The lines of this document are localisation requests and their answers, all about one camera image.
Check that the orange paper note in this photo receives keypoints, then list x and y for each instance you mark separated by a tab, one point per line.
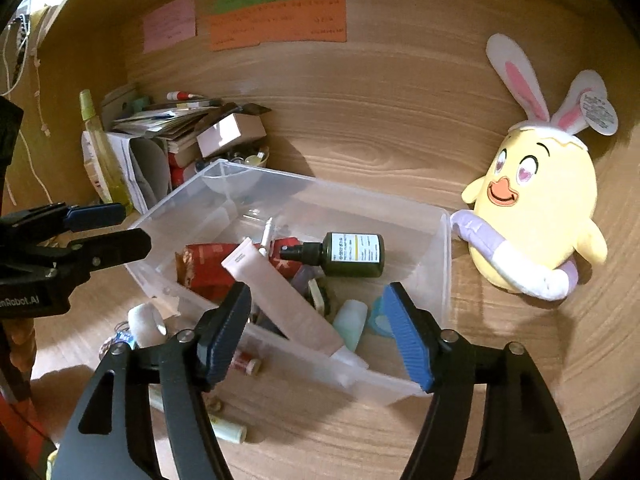
280	25

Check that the pink cream tube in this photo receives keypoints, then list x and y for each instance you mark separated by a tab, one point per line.
295	310

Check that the red box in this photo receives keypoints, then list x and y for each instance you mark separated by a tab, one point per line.
181	167

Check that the white ceramic bowl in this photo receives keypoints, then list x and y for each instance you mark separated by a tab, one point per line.
235	182

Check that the pale yellow tube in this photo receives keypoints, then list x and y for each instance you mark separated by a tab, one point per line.
227	430

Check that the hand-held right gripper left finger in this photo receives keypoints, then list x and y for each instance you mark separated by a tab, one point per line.
227	340

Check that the pink paper note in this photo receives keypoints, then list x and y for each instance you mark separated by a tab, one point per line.
169	22

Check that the white nib pen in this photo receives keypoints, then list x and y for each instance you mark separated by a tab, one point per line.
266	237

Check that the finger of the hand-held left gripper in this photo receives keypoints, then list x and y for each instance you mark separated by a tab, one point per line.
95	216
115	247

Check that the red and white marker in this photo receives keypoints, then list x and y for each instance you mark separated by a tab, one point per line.
184	95

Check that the white lotion tube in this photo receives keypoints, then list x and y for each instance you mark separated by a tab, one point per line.
92	165

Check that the red tea packet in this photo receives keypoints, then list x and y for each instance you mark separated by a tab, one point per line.
205	270

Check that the yellow-green spray bottle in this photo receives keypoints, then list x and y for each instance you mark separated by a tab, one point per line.
112	180

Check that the clear plastic storage bin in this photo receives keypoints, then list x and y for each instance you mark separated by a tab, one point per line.
415	260

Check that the small lavender pouch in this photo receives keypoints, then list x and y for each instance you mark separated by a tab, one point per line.
305	280

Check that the folded white paper sheets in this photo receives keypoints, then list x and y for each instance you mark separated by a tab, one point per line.
145	170

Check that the yellow chick plush toy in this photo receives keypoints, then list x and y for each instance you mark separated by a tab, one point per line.
545	195

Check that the white tape roll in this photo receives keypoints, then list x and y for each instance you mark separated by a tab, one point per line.
145	322

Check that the dark green glass bottle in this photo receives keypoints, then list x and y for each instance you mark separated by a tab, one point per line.
352	255

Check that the stack of books and papers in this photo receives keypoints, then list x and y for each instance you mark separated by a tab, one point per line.
160	120

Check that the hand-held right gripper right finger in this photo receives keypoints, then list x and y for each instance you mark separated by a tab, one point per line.
407	340

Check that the person's left hand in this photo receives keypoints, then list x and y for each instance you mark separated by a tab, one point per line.
20	345

